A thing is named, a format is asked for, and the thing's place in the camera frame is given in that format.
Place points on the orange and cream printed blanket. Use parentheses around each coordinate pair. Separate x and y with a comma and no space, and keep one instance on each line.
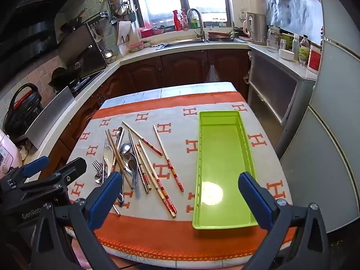
(180,146)

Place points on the hanging steel bowl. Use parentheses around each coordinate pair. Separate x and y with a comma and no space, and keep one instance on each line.
(118,2)

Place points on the small steel teapot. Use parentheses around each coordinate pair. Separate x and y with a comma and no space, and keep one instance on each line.
(107,53)

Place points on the glass pitcher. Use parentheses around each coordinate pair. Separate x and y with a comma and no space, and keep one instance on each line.
(273,38)

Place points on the dark wooden base cabinets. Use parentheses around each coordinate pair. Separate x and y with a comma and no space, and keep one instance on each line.
(174,67)

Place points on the red pan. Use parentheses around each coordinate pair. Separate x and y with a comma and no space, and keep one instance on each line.
(220,35)

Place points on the white patterned board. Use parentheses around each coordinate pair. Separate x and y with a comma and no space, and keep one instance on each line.
(123,33)

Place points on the steel kitchen sink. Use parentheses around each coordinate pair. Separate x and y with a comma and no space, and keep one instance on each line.
(191,43)

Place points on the thin patterned chopstick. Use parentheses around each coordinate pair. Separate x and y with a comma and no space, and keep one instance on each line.
(145,178)

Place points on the steel splash guard panel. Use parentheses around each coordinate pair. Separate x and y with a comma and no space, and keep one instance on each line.
(46,118)

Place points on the clear bottle with green label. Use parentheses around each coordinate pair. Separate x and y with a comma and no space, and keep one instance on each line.
(303,49)

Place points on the brown wooden chopstick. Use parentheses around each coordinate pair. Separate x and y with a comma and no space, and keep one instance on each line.
(109,141)
(116,146)

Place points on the green plastic utensil tray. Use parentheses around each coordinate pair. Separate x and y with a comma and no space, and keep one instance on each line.
(225,160)

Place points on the grey refrigerator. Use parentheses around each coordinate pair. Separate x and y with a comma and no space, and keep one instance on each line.
(332,118)

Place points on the black range hood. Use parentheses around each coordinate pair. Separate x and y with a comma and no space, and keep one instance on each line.
(28,25)

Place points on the pink kitchen appliance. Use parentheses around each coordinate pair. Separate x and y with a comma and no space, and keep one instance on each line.
(7,154)

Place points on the person's pink clothing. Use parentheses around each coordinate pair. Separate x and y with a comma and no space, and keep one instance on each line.
(80,249)

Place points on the steel kitchen faucet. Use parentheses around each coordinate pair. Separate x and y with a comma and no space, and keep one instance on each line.
(198,19)

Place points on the metal fork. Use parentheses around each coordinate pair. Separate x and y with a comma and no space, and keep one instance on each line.
(97,165)

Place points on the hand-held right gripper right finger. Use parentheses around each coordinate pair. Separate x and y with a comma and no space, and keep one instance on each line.
(256,199)

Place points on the white bowl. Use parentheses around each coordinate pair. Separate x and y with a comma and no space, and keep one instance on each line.
(286,54)

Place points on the green dish soap bottle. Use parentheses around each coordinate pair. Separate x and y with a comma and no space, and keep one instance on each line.
(194,23)

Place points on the pink plastic basin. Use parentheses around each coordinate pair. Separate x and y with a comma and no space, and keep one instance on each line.
(149,31)

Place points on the white kitchen countertop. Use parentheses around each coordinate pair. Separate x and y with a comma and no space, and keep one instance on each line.
(152,52)

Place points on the black and red pressure cooker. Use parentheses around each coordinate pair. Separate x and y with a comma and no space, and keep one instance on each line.
(24,109)

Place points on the pink bottle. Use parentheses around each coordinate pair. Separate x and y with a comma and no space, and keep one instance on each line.
(184,20)

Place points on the jar with red label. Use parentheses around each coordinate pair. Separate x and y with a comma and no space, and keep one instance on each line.
(314,57)

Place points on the cream chopstick with red end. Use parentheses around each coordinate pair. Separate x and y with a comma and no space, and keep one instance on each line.
(159,178)
(166,157)
(143,139)
(154,181)

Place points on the white plastic bottle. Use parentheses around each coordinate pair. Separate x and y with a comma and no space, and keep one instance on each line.
(296,45)

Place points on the red spray bottle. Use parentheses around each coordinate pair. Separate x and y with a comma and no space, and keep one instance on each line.
(177,21)

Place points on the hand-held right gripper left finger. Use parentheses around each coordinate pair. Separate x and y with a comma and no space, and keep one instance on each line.
(108,197)

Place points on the black gas stove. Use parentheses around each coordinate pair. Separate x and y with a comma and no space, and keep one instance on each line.
(83,83)

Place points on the steel electric kettle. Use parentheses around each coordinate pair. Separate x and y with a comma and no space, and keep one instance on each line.
(257,28)

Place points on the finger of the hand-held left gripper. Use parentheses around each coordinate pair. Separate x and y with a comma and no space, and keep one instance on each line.
(70,171)
(36,165)

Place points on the plastic covered wall poster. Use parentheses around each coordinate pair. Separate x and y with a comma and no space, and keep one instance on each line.
(292,2)

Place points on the thin dark metal chopstick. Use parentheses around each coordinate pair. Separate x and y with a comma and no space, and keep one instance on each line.
(134,146)

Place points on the white ceramic spoon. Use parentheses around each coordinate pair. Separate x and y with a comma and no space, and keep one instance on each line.
(108,154)

